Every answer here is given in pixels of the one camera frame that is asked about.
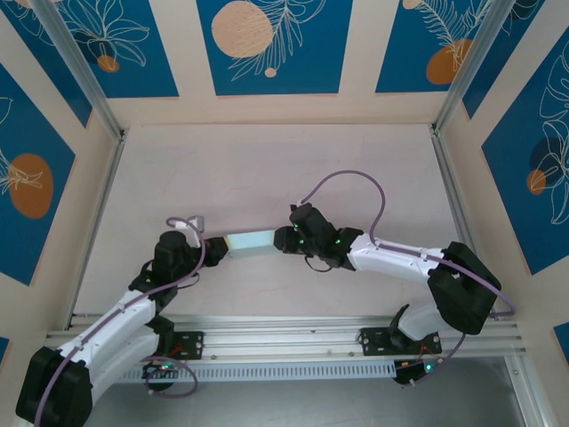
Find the light blue paper box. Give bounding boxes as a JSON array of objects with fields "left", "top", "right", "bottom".
[{"left": 224, "top": 229, "right": 276, "bottom": 261}]

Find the left controller board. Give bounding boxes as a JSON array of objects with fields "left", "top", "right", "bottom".
[{"left": 141, "top": 360, "right": 184, "bottom": 380}]

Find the controller board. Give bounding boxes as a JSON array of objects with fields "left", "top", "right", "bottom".
[
  {"left": 141, "top": 360, "right": 184, "bottom": 380},
  {"left": 394, "top": 358, "right": 446, "bottom": 384}
]

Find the grey metal sheet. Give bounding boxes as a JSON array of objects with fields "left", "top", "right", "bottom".
[{"left": 79, "top": 355, "right": 543, "bottom": 427}]

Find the right controller board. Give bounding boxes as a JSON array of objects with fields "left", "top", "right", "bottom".
[{"left": 394, "top": 358, "right": 446, "bottom": 384}]

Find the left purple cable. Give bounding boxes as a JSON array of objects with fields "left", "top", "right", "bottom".
[{"left": 33, "top": 216, "right": 208, "bottom": 426}]

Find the purple cable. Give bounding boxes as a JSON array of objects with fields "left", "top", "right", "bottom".
[
  {"left": 300, "top": 170, "right": 517, "bottom": 388},
  {"left": 33, "top": 216, "right": 208, "bottom": 426}
]

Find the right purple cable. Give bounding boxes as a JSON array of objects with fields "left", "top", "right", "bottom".
[{"left": 300, "top": 170, "right": 517, "bottom": 388}]

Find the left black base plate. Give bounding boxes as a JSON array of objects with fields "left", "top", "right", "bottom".
[{"left": 146, "top": 331, "right": 205, "bottom": 361}]

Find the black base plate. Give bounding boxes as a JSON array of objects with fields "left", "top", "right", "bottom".
[
  {"left": 146, "top": 331, "right": 205, "bottom": 361},
  {"left": 358, "top": 326, "right": 444, "bottom": 357}
]

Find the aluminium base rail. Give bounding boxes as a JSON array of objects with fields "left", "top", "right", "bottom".
[{"left": 37, "top": 314, "right": 530, "bottom": 364}]

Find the aluminium side rail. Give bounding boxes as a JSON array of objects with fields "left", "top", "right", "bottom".
[
  {"left": 429, "top": 124, "right": 499, "bottom": 319},
  {"left": 65, "top": 128, "right": 129, "bottom": 330}
]

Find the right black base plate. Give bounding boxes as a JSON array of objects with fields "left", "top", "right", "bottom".
[{"left": 358, "top": 326, "right": 444, "bottom": 357}]

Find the grey slotted cable duct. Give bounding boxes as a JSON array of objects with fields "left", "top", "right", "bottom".
[{"left": 91, "top": 360, "right": 399, "bottom": 384}]

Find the blue floral wall panel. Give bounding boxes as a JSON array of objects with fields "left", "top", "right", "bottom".
[
  {"left": 196, "top": 0, "right": 355, "bottom": 96},
  {"left": 461, "top": 0, "right": 569, "bottom": 120},
  {"left": 375, "top": 0, "right": 494, "bottom": 94},
  {"left": 481, "top": 44, "right": 569, "bottom": 277},
  {"left": 0, "top": 8, "right": 93, "bottom": 129},
  {"left": 0, "top": 61, "right": 76, "bottom": 286},
  {"left": 44, "top": 0, "right": 180, "bottom": 99}
]

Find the aluminium corner post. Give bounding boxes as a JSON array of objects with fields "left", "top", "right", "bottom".
[
  {"left": 433, "top": 0, "right": 510, "bottom": 134},
  {"left": 33, "top": 0, "right": 130, "bottom": 141}
]

